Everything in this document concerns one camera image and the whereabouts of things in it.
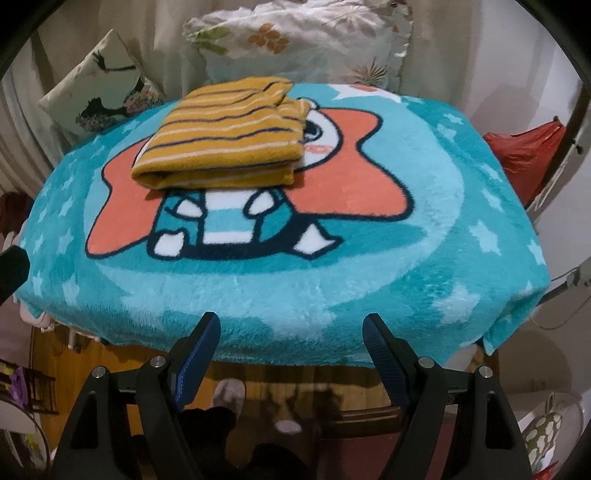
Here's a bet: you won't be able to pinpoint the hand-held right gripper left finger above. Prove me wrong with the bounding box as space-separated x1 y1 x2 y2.
54 311 221 480

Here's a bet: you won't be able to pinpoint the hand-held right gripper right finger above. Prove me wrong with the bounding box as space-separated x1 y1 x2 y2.
361 313 527 480

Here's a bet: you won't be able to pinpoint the yellow striped small shirt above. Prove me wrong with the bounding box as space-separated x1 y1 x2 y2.
130 76 312 190

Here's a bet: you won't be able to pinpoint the white slipper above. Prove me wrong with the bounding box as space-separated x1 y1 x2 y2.
213 378 247 420
274 416 304 435

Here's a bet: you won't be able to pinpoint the person's dark-trousered legs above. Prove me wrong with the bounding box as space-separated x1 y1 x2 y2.
178 406 333 480

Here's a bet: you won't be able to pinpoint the dark wooden chair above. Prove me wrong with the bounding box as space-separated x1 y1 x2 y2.
0 357 58 416

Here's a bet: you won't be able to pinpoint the teal star-print blanket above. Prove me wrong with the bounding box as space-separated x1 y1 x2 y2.
13 82 552 367

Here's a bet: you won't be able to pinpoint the beige curtain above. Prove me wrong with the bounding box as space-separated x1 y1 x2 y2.
0 0 208 199

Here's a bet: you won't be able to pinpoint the crane-print pillow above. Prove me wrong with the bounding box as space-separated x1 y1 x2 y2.
38 29 165 140

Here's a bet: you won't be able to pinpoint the red cloth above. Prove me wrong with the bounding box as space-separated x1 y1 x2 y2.
482 117 568 210

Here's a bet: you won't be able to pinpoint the dark curved stand pole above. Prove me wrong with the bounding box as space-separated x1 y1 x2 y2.
531 76 591 210

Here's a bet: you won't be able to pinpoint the white floral pillow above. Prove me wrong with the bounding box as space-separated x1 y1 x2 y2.
181 0 415 95

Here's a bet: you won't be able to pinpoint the thin grey cable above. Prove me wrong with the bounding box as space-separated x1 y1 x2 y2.
526 267 591 330

